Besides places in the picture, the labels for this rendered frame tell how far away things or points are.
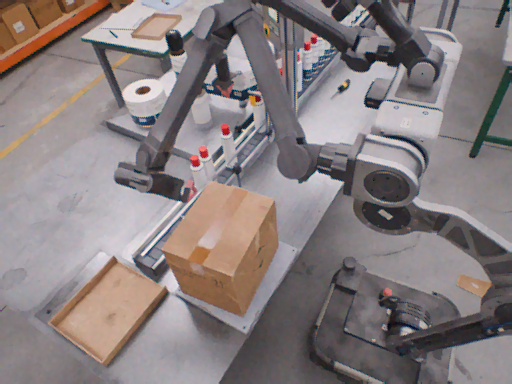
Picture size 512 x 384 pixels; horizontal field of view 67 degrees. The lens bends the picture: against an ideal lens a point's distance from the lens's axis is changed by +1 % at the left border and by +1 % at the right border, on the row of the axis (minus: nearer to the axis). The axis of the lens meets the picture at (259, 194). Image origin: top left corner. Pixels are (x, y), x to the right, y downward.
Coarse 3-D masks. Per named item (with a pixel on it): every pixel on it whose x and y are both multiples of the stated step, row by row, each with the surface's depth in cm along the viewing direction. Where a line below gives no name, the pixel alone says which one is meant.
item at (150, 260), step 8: (320, 72) 213; (312, 80) 209; (304, 88) 205; (272, 128) 185; (248, 136) 183; (256, 136) 182; (264, 136) 182; (240, 144) 179; (248, 144) 179; (256, 144) 178; (240, 152) 176; (248, 152) 175; (224, 160) 173; (240, 160) 172; (224, 176) 166; (224, 184) 165; (184, 216) 153; (176, 224) 151; (160, 232) 149; (168, 232) 149; (152, 240) 147; (160, 240) 147; (144, 248) 145; (152, 248) 144; (160, 248) 144; (136, 256) 143; (152, 256) 142; (160, 256) 142; (144, 264) 140; (152, 264) 140
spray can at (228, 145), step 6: (222, 126) 156; (228, 126) 156; (222, 132) 157; (228, 132) 157; (222, 138) 158; (228, 138) 158; (222, 144) 162; (228, 144) 160; (234, 144) 163; (228, 150) 163; (234, 150) 165; (228, 156) 165; (234, 162) 168
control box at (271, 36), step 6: (264, 6) 149; (264, 12) 151; (264, 18) 153; (270, 18) 148; (264, 24) 155; (276, 24) 144; (270, 30) 152; (300, 30) 146; (270, 36) 154; (276, 36) 148; (300, 36) 148; (270, 42) 156; (276, 42) 150; (300, 42) 150; (276, 48) 152; (300, 48) 152
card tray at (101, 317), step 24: (120, 264) 146; (96, 288) 140; (120, 288) 140; (144, 288) 139; (72, 312) 135; (96, 312) 134; (120, 312) 133; (144, 312) 129; (72, 336) 129; (96, 336) 128; (120, 336) 128
